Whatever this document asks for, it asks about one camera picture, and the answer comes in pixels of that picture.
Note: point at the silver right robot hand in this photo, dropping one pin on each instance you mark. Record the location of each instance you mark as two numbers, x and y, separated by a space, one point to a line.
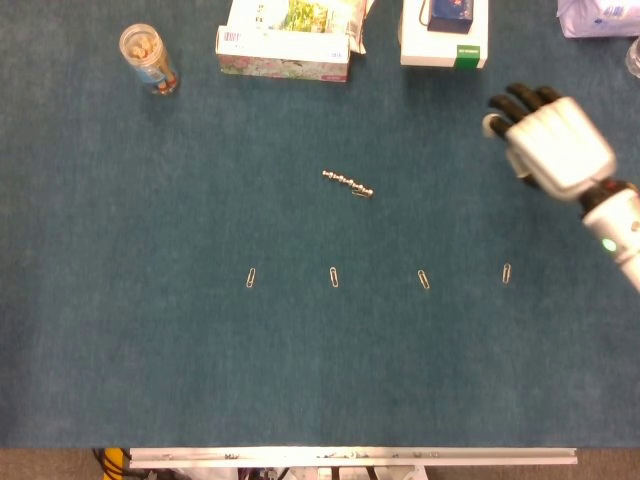
560 145

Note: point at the paperclip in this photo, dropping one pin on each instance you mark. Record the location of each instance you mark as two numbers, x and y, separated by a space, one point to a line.
334 277
250 278
506 274
361 194
423 279

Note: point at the silver magnetic bead rod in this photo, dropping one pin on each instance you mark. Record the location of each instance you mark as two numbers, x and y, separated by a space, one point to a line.
345 180

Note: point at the clear water bottle green label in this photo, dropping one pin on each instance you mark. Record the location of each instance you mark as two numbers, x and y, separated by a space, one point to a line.
634 57

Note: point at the white bag blue print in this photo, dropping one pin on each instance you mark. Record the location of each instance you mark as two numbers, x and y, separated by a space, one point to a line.
595 17

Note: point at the white box green label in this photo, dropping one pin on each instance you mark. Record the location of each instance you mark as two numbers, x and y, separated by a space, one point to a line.
442 47

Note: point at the dark blue small box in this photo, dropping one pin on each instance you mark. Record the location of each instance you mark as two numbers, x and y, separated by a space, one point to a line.
450 12

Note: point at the white wet wipes pack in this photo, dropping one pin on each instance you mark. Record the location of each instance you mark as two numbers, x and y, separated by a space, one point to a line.
305 15

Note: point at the floral tissue box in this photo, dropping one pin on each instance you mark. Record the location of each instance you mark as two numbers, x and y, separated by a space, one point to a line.
285 52

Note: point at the teal felt table mat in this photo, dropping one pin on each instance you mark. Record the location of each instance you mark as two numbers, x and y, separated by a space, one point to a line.
320 350

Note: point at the clear plastic jar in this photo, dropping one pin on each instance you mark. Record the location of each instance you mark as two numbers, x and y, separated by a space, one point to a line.
145 55

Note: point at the aluminium rail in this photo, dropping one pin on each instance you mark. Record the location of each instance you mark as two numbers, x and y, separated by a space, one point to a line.
350 456

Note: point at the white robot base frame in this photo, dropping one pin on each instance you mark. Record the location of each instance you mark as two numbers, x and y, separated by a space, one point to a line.
320 473

